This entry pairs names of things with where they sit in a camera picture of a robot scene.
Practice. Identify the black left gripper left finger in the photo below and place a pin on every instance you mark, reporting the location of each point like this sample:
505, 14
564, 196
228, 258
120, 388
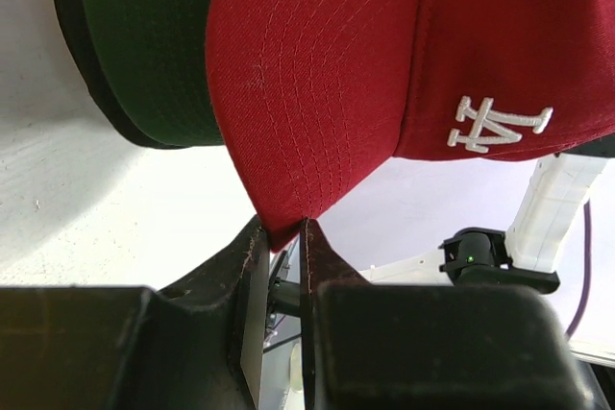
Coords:
195, 344

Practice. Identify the dark green NY cap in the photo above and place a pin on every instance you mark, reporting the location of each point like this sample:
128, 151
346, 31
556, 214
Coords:
152, 53

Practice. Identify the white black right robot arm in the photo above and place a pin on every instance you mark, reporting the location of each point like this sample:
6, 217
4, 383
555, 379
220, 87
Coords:
529, 251

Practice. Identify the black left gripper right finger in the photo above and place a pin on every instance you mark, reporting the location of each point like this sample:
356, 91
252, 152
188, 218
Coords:
378, 346

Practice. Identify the black NY baseball cap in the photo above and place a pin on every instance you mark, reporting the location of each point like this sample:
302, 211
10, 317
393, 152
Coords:
71, 16

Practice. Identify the red baseball cap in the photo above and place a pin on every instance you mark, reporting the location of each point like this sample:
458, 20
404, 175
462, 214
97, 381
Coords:
311, 96

